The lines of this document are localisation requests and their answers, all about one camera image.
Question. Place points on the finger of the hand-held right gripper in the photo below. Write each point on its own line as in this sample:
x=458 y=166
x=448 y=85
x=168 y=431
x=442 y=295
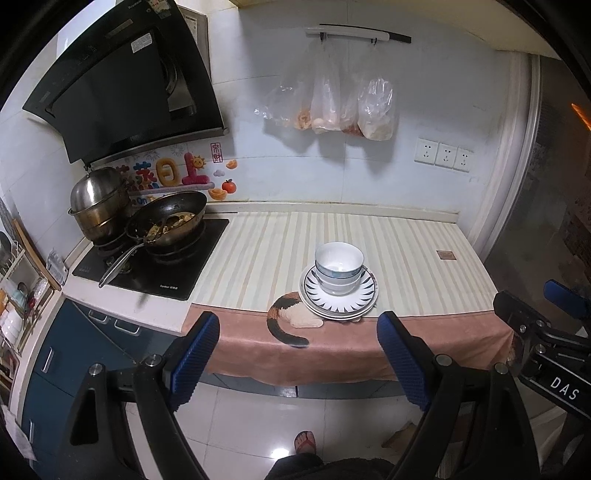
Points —
x=512 y=310
x=561 y=295

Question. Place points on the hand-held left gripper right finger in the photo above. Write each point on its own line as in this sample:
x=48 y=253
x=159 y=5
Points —
x=401 y=367

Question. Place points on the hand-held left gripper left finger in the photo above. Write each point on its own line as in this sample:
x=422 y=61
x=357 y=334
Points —
x=196 y=362

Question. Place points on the pale blue rimmed plate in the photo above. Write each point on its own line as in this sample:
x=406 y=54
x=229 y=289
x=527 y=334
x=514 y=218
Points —
x=341 y=318

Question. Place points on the blue patterned bowl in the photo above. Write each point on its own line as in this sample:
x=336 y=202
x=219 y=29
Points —
x=342 y=286

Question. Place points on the blue leaf pattern plate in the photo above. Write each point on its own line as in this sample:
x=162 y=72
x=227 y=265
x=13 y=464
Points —
x=314 y=296

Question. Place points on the white bowl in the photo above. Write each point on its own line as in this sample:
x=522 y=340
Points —
x=339 y=256

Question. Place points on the cardboard piece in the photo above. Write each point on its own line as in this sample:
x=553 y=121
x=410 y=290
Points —
x=400 y=436

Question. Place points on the black glass stove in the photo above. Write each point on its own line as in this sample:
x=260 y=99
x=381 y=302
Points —
x=184 y=272

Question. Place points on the glass sliding door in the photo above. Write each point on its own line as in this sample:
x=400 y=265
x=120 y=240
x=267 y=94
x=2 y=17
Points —
x=545 y=184

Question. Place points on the person's foot in sandal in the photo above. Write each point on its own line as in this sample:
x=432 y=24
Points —
x=305 y=443

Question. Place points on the blue kitchen cabinet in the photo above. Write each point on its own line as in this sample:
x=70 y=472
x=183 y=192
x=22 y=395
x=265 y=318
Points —
x=69 y=350

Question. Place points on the person's leg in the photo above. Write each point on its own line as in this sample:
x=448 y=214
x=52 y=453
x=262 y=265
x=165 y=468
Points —
x=323 y=468

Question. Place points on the striped table cloth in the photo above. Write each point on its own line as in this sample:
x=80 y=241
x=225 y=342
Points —
x=258 y=249

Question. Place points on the black wok with food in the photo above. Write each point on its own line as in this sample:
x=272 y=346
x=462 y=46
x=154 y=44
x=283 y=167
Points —
x=171 y=219

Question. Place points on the dish rack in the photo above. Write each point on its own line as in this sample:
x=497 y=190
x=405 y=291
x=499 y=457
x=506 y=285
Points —
x=18 y=295

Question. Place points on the wooden cutting board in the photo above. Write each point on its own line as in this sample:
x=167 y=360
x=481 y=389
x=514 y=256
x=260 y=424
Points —
x=34 y=256

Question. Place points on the steel steamer pot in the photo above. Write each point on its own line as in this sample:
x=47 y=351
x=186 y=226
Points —
x=99 y=194

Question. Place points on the clear plastic bag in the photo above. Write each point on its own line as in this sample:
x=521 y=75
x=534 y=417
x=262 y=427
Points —
x=325 y=101
x=376 y=110
x=351 y=117
x=281 y=106

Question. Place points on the black range hood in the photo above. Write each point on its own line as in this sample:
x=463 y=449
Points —
x=124 y=92

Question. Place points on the white wall socket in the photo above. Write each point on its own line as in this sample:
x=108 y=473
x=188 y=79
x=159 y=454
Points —
x=463 y=159
x=447 y=155
x=425 y=150

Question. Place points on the colourful wall stickers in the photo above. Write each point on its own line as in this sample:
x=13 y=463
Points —
x=166 y=173

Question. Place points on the wall hook rail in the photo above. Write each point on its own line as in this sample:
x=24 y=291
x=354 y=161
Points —
x=351 y=31

